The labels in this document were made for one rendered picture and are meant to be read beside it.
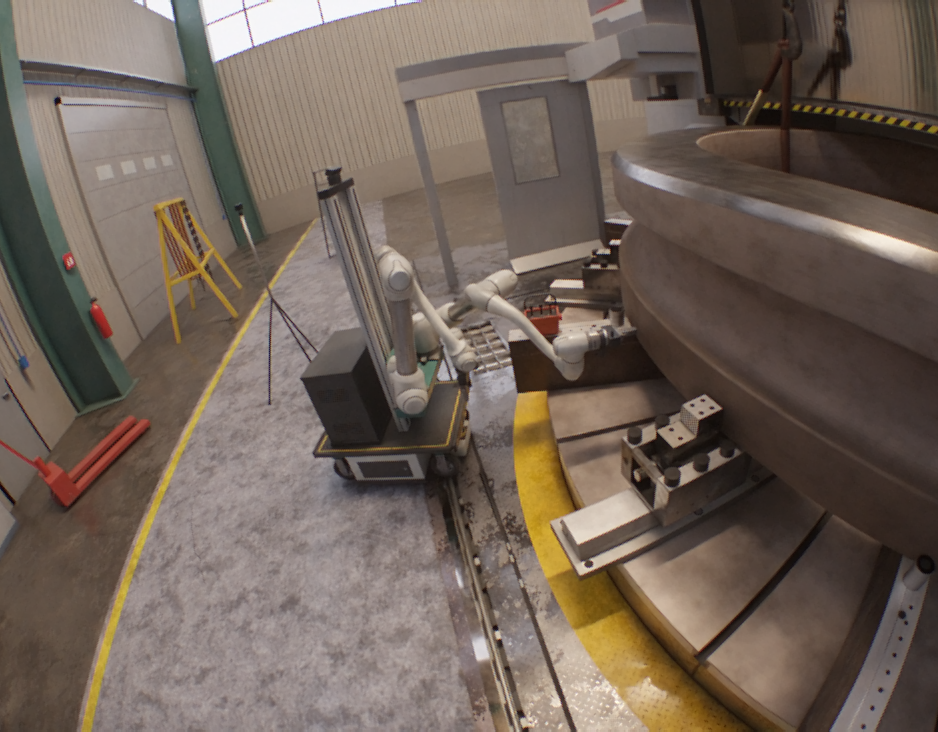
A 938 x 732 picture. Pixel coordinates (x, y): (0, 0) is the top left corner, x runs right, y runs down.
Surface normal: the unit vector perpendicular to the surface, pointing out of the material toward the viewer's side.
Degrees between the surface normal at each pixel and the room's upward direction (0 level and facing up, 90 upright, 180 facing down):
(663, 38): 90
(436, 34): 90
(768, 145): 90
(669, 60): 90
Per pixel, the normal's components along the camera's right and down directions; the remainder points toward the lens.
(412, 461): -0.12, 0.54
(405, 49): 0.20, 0.47
